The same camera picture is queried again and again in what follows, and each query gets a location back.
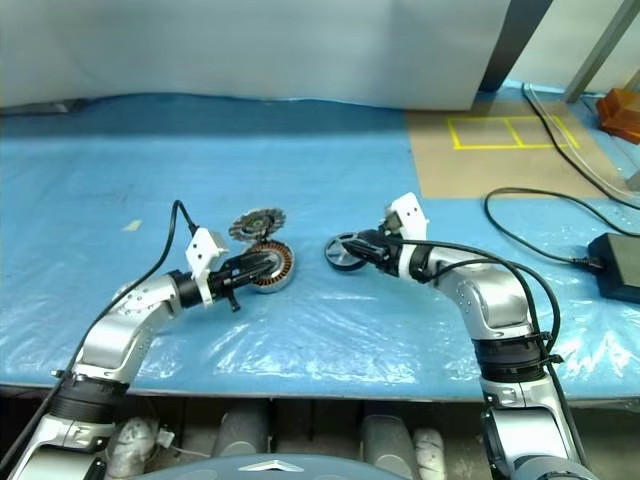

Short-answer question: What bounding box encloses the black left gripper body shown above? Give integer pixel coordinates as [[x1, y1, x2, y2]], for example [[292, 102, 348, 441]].
[[207, 253, 257, 314]]

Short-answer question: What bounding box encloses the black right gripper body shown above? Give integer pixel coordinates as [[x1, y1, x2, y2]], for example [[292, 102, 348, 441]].
[[368, 228, 402, 276]]

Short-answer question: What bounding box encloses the motor housing with copper windings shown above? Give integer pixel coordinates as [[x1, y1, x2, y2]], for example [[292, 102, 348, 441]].
[[243, 238, 297, 297]]

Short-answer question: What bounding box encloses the black spoked rotor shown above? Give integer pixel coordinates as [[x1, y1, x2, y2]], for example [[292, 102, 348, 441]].
[[323, 231, 367, 274]]

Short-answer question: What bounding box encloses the grey toothed motor lid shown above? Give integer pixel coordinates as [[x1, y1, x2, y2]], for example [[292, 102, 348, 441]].
[[228, 207, 287, 245]]

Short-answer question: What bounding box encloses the brown cardboard mat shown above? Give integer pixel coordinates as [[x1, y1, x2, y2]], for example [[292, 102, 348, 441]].
[[404, 102, 624, 200]]

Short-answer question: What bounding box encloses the blue plastic table sheet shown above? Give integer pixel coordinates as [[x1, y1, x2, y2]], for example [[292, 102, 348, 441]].
[[0, 79, 640, 401]]

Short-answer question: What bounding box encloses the dark grey rounded shape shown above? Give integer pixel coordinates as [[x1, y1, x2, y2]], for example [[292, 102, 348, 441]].
[[361, 414, 416, 469], [214, 402, 272, 459]]

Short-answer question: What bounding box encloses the blue-grey robot torso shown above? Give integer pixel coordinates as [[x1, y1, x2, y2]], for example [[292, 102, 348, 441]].
[[144, 452, 419, 480]]

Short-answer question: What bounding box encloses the mottled grey rounded shape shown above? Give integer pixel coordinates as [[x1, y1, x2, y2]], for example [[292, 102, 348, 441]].
[[107, 417, 162, 479], [412, 427, 447, 475]]

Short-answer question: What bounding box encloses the white backdrop board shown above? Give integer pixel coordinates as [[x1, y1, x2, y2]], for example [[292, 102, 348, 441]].
[[0, 0, 506, 114]]

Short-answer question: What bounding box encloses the clear plastic tube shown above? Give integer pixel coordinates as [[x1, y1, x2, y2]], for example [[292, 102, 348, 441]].
[[524, 84, 640, 204]]

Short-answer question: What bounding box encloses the black power adapter brick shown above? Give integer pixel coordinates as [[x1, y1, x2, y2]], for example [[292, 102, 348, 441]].
[[587, 232, 640, 301]]

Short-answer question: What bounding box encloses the orange translucent block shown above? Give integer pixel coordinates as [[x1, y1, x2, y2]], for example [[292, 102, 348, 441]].
[[594, 88, 640, 145]]

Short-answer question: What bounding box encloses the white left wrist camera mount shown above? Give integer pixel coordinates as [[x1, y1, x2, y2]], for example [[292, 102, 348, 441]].
[[184, 227, 231, 306]]

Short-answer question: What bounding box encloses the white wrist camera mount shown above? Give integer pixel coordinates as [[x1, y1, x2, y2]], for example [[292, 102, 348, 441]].
[[184, 227, 231, 306], [382, 192, 431, 279]]

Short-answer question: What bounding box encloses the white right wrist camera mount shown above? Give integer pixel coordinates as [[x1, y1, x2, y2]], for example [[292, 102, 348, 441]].
[[382, 192, 431, 279]]

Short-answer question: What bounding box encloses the thin black looped power cable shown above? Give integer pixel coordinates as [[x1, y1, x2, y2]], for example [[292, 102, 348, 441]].
[[483, 187, 604, 269]]

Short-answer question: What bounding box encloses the long black cable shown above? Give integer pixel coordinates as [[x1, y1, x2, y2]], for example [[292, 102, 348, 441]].
[[522, 82, 640, 236]]

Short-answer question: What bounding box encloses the aluminium frame post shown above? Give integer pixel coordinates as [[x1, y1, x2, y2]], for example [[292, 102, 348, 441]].
[[564, 0, 640, 104]]

